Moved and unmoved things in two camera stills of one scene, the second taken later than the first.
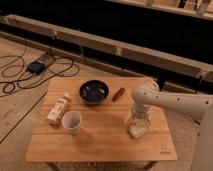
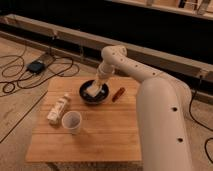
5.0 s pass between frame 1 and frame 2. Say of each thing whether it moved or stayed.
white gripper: moved
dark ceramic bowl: stayed
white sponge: moved
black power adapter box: stayed
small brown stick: stayed
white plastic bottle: stayed
